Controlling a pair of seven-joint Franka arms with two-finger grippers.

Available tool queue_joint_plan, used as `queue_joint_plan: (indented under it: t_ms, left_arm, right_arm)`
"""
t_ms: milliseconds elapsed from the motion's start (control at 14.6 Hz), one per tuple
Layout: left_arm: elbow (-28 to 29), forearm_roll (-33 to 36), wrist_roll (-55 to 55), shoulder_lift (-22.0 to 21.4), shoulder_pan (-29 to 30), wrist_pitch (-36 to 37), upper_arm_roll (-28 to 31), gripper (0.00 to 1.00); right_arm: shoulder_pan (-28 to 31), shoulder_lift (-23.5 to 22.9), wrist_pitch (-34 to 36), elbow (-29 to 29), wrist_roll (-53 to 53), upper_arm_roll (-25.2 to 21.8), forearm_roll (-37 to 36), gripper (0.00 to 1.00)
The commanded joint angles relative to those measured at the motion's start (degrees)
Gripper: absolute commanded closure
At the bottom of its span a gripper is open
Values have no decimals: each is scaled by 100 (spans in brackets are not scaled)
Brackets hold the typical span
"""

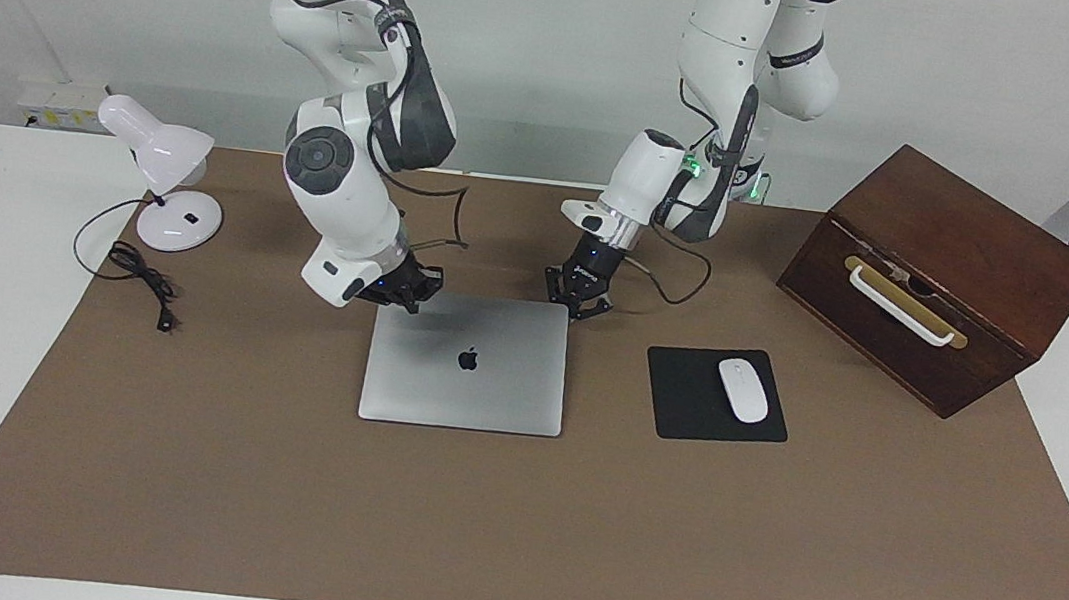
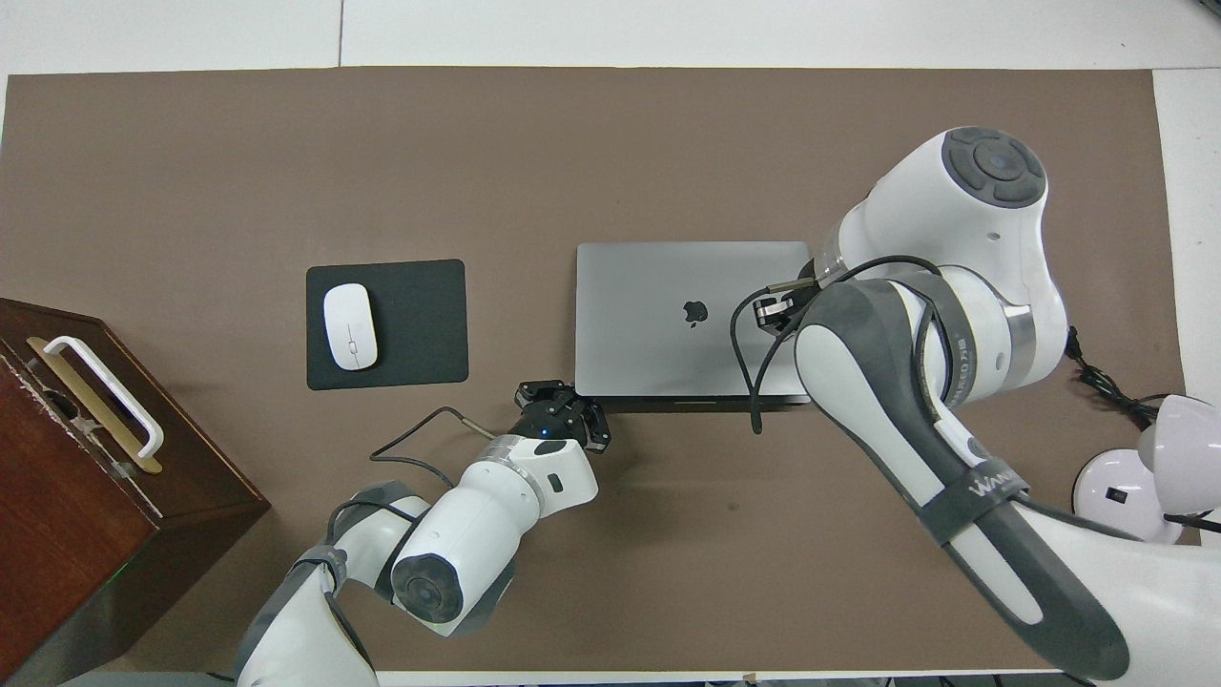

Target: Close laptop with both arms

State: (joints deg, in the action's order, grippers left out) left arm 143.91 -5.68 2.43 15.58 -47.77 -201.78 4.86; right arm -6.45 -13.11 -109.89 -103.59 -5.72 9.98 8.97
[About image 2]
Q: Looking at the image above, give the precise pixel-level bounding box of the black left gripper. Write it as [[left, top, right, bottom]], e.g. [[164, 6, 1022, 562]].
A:
[[513, 380, 612, 455]]

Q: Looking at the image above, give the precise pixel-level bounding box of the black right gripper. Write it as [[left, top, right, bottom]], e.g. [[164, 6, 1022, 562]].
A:
[[753, 258, 823, 336]]

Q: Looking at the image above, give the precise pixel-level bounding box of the grey aluminium laptop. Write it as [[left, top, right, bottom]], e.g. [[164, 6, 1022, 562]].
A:
[[575, 241, 813, 409]]

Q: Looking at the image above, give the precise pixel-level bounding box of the black mouse pad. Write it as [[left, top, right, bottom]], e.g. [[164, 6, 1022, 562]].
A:
[[305, 259, 470, 391]]

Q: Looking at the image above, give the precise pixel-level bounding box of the brown table mat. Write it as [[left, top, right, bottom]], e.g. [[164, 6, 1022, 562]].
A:
[[0, 67, 1217, 674]]

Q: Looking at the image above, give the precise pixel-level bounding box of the white computer mouse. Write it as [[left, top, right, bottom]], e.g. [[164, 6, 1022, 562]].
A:
[[322, 282, 380, 372]]

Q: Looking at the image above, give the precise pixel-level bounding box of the white desk lamp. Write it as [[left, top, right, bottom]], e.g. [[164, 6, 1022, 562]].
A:
[[1073, 394, 1221, 547]]

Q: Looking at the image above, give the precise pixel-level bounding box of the dark brown wooden box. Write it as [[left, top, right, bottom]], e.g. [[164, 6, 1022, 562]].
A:
[[0, 298, 272, 684]]

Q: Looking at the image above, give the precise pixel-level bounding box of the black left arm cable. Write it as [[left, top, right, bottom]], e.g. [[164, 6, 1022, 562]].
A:
[[369, 406, 499, 489]]

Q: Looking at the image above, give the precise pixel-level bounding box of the black lamp power cable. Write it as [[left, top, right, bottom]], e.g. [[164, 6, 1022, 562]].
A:
[[1065, 326, 1161, 430]]

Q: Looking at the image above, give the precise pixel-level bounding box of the gold handle backing plate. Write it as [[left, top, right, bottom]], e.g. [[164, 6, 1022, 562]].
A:
[[26, 336, 164, 475]]

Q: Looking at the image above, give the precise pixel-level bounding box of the white box handle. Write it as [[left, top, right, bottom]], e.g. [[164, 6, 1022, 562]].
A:
[[43, 336, 165, 459]]

